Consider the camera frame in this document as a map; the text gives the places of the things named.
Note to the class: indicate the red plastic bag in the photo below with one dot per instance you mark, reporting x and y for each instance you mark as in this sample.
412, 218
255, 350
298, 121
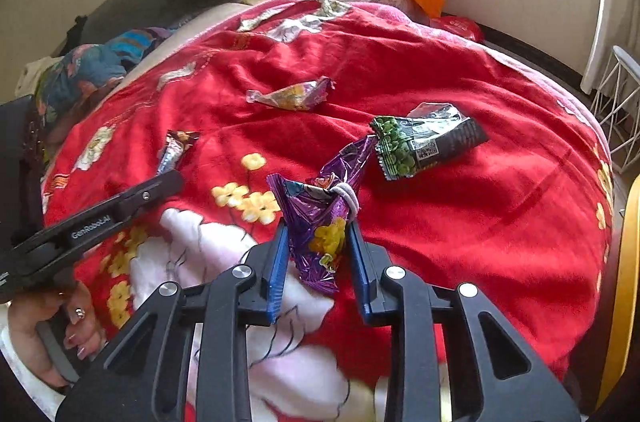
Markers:
460, 28

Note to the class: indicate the purple snack bag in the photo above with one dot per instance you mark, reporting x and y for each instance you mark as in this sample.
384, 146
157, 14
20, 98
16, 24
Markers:
312, 222

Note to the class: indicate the green black snack packet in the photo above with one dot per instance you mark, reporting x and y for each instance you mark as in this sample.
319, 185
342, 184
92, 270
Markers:
425, 142

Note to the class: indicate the yellow rimmed bin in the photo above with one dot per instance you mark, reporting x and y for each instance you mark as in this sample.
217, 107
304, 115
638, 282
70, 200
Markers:
622, 302

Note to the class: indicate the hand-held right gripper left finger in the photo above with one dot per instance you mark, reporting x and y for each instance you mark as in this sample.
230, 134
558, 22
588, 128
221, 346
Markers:
277, 274

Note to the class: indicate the small brown snack wrapper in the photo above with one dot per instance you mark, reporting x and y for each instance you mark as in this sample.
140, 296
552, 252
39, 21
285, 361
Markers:
175, 150

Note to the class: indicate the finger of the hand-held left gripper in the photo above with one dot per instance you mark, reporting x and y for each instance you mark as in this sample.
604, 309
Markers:
150, 192

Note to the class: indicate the person's left hand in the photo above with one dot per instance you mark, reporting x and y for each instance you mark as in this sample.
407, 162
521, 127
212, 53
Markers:
35, 327

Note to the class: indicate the black device with round marks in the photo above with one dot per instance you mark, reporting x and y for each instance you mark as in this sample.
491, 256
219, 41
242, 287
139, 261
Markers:
17, 172

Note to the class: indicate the crumpled yellow snack wrapper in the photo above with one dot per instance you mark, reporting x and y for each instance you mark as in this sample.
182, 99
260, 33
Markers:
292, 95

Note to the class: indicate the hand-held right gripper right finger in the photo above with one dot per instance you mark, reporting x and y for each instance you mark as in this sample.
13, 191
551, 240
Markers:
361, 274

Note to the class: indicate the red floral blanket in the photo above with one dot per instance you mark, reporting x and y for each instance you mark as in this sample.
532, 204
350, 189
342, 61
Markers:
475, 212

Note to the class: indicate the blue floral cloth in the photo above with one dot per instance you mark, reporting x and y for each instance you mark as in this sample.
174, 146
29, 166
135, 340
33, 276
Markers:
85, 70

